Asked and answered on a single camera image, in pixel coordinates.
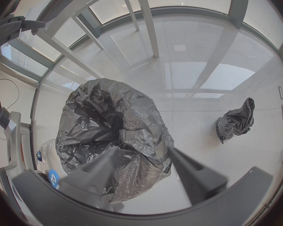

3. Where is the black plastic bag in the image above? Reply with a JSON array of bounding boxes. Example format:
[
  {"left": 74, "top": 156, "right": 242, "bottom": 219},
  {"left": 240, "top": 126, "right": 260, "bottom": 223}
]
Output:
[{"left": 55, "top": 78, "right": 175, "bottom": 204}]

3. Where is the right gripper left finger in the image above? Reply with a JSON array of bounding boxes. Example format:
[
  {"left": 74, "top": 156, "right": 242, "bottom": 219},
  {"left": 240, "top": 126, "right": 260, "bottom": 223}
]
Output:
[{"left": 58, "top": 146, "right": 120, "bottom": 199}]

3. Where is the crumpled black plastic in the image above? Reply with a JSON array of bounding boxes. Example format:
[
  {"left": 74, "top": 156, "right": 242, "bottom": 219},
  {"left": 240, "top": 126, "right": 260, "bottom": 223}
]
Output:
[{"left": 216, "top": 97, "right": 255, "bottom": 145}]

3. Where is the window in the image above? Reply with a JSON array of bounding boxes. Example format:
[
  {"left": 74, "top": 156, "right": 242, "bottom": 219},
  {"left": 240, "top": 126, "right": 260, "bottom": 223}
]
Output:
[{"left": 0, "top": 0, "right": 283, "bottom": 89}]

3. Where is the black cable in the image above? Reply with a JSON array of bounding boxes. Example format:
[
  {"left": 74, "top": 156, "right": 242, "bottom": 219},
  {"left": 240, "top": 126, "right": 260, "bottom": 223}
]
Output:
[{"left": 0, "top": 78, "right": 20, "bottom": 108}]

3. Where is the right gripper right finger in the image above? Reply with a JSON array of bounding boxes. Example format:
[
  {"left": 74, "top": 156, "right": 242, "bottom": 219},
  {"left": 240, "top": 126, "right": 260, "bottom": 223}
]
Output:
[{"left": 168, "top": 146, "right": 228, "bottom": 207}]

